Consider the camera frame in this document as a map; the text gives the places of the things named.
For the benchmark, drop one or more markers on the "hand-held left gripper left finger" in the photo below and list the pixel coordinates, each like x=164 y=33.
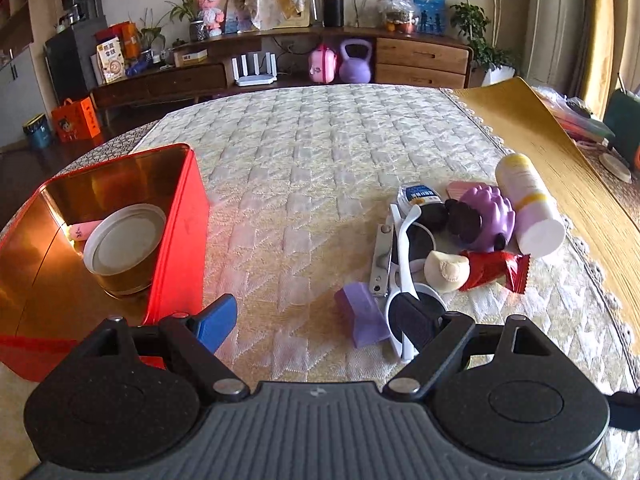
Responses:
x=217 y=322

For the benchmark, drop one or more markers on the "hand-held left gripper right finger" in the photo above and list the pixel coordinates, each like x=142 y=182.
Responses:
x=411 y=317

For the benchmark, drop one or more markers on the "white sunglasses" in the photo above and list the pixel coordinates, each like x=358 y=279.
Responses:
x=402 y=260

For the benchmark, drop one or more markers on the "cream round toy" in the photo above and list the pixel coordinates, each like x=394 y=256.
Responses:
x=447 y=270

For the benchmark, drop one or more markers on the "red tin box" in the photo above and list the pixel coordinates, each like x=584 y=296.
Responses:
x=180 y=240

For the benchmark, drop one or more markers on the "red candy packet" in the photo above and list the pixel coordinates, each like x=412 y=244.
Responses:
x=492 y=267

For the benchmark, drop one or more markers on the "purple ridged toy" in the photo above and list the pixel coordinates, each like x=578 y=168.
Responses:
x=492 y=212

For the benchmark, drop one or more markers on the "purple soap block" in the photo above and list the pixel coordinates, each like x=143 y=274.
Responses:
x=362 y=317

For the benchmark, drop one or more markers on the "metal nail clipper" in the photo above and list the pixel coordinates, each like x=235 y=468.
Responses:
x=382 y=260

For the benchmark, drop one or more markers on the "black jar with blue label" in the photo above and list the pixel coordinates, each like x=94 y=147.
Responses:
x=432 y=216

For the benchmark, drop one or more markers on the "black lumpy object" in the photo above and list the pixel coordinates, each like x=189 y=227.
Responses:
x=462 y=220

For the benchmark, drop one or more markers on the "round tin with white lid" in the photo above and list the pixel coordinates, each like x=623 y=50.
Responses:
x=127 y=245

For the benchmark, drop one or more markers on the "small pink box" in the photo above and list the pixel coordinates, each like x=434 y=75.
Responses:
x=460 y=189

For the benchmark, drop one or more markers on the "small pink tube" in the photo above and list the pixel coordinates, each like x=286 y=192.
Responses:
x=80 y=231

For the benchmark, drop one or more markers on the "cream quilted table cover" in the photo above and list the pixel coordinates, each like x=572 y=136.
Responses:
x=320 y=160

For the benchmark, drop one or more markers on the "yellow wood-pattern mat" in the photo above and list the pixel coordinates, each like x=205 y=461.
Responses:
x=550 y=150

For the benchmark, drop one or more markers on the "orange gift bag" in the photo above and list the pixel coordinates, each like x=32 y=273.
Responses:
x=75 y=120

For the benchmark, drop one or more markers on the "white router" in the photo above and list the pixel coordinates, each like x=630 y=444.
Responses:
x=252 y=72

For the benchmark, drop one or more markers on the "white round coaster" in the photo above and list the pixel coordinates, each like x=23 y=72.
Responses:
x=615 y=166

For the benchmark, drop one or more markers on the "purple kettlebell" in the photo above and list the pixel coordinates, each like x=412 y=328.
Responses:
x=356 y=67

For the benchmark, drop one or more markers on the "stack of plastic folders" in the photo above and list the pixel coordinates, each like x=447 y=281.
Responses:
x=575 y=117

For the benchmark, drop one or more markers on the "teal bin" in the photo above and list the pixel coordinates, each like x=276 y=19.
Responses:
x=37 y=132

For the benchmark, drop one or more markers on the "wooden TV cabinet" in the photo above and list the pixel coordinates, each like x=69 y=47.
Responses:
x=415 y=55

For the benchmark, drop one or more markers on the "blue dumbbell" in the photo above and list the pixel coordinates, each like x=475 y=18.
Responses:
x=136 y=68

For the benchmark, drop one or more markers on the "pink toy suitcase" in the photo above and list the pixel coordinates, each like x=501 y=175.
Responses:
x=322 y=65

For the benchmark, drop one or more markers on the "flat cardboard box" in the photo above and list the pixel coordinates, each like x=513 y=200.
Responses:
x=190 y=56

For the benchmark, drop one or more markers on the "cereal box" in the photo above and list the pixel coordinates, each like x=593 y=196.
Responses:
x=111 y=62

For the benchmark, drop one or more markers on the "dark green chair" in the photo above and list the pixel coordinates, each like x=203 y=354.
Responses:
x=622 y=120

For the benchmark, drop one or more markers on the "small leafy potted plant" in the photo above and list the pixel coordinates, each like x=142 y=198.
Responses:
x=147 y=37

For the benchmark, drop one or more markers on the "potted orchid plant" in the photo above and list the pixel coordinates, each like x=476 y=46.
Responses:
x=196 y=27

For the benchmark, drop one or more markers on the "orange box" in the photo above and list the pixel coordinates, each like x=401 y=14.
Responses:
x=127 y=40

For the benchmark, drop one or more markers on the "small black fridge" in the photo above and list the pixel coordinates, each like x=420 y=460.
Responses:
x=70 y=65

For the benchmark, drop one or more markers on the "blue printed card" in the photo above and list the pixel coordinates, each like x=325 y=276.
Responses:
x=430 y=15

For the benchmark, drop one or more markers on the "tall green houseplant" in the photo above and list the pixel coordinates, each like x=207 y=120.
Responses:
x=472 y=20

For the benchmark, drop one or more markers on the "clear plastic bag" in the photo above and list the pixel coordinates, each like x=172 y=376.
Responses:
x=397 y=12

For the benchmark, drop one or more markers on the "pink doll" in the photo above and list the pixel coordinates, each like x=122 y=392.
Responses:
x=210 y=7

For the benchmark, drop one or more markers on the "black speaker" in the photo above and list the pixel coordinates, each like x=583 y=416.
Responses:
x=333 y=10

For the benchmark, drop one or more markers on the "yellow curtain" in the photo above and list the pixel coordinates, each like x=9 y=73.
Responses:
x=602 y=35

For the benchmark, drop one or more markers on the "black coffee machine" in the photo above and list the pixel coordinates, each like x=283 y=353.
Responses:
x=82 y=5

